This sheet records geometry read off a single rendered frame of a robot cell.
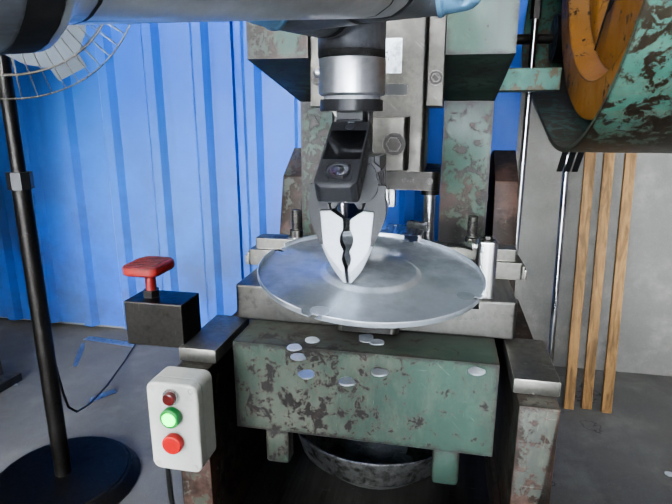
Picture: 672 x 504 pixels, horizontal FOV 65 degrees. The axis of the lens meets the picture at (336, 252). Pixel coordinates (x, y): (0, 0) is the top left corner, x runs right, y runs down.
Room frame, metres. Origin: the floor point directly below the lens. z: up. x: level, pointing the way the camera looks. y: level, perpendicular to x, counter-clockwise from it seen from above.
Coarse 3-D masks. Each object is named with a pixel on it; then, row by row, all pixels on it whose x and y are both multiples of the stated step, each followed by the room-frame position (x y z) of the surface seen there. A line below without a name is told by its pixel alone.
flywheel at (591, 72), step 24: (576, 0) 1.13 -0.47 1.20; (600, 0) 1.03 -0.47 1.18; (624, 0) 0.88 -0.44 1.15; (576, 24) 1.10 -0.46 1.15; (600, 24) 1.01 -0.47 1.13; (624, 24) 0.87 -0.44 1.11; (576, 48) 1.05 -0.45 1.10; (600, 48) 0.99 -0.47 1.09; (624, 48) 0.74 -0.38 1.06; (576, 72) 1.00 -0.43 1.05; (600, 72) 0.93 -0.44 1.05; (576, 96) 0.98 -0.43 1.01; (600, 96) 0.82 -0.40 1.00
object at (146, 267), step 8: (152, 256) 0.81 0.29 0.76; (128, 264) 0.76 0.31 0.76; (136, 264) 0.76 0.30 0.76; (144, 264) 0.76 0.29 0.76; (152, 264) 0.76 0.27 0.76; (160, 264) 0.77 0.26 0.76; (168, 264) 0.78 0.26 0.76; (128, 272) 0.75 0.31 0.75; (136, 272) 0.75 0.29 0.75; (144, 272) 0.74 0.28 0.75; (152, 272) 0.74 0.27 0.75; (160, 272) 0.75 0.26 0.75; (152, 280) 0.77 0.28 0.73; (152, 288) 0.77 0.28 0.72
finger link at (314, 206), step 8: (312, 184) 0.60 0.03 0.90; (312, 192) 0.60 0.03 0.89; (312, 200) 0.60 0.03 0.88; (312, 208) 0.60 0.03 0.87; (320, 208) 0.60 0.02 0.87; (328, 208) 0.60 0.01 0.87; (312, 216) 0.60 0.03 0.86; (320, 216) 0.60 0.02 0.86; (312, 224) 0.60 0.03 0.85; (320, 224) 0.60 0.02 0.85; (320, 232) 0.60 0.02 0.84; (320, 240) 0.60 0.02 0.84
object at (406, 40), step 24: (408, 24) 0.85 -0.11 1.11; (408, 48) 0.85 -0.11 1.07; (408, 72) 0.85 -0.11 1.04; (384, 96) 0.85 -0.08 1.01; (408, 96) 0.85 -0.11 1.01; (384, 120) 0.82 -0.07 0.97; (408, 120) 0.82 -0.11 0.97; (384, 144) 0.82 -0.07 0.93; (408, 144) 0.84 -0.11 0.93; (408, 168) 0.84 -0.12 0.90
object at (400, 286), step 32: (288, 256) 0.70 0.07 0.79; (320, 256) 0.71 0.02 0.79; (384, 256) 0.70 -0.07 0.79; (416, 256) 0.72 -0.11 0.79; (448, 256) 0.72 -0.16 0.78; (288, 288) 0.60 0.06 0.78; (320, 288) 0.60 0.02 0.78; (352, 288) 0.60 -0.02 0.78; (384, 288) 0.60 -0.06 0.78; (416, 288) 0.61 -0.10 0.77; (448, 288) 0.61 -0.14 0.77; (480, 288) 0.62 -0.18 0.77; (352, 320) 0.51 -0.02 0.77; (384, 320) 0.53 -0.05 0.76; (416, 320) 0.52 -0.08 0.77
